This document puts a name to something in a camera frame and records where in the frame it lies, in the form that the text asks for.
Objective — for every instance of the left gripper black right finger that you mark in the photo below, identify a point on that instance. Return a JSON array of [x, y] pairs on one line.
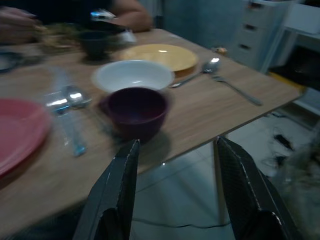
[[247, 200]]

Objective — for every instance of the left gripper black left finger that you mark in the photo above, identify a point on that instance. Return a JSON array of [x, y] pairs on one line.
[[112, 195]]

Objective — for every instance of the light metal table leg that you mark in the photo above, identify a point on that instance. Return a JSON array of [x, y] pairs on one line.
[[221, 180]]

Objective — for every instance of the clear plastic cutlery packet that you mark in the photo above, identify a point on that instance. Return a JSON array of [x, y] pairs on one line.
[[71, 127]]

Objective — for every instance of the dark purple cup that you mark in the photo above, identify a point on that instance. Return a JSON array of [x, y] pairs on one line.
[[137, 112]]

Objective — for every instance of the short metal spoon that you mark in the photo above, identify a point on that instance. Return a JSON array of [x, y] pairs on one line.
[[75, 97]]

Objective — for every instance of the metal fork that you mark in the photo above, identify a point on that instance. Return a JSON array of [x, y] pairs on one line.
[[237, 91]]

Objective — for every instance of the pink plate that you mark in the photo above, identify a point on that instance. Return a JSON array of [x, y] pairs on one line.
[[20, 130]]

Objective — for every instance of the white bowl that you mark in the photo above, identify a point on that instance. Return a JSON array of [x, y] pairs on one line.
[[130, 73]]

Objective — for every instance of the long metal spoon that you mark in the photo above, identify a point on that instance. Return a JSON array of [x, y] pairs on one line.
[[211, 66]]

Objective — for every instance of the yellow plate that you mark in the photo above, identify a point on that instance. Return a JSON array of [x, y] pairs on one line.
[[170, 57]]

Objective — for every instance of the dark teal mug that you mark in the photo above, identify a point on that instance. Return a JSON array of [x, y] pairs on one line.
[[95, 43]]

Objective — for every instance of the white paper napkin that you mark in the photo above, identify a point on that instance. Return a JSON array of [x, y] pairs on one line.
[[128, 37]]

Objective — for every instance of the white drawer cabinet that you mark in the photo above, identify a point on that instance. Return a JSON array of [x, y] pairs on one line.
[[257, 32]]

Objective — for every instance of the plate of noodles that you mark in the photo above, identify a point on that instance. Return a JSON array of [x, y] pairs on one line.
[[57, 35]]

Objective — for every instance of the white shelf unit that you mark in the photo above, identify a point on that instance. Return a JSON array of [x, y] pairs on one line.
[[305, 37]]

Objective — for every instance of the man in dark t-shirt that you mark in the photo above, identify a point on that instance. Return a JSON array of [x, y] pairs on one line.
[[70, 10]]

